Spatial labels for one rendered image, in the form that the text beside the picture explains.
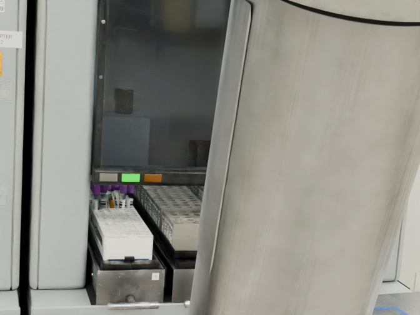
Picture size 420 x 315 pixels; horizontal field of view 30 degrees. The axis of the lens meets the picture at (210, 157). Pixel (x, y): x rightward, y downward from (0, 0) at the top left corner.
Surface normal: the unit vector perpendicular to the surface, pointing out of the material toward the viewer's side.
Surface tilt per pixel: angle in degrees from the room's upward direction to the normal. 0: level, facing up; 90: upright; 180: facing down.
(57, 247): 90
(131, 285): 90
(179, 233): 90
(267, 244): 109
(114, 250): 90
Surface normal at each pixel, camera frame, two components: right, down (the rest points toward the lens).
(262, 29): -0.78, 0.25
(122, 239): 0.25, 0.18
